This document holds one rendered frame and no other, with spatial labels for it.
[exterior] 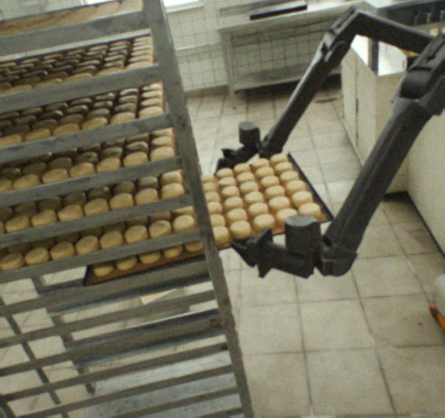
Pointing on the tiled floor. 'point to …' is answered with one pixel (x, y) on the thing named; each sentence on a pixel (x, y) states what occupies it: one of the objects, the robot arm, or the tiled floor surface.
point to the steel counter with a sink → (330, 2)
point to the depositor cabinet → (370, 105)
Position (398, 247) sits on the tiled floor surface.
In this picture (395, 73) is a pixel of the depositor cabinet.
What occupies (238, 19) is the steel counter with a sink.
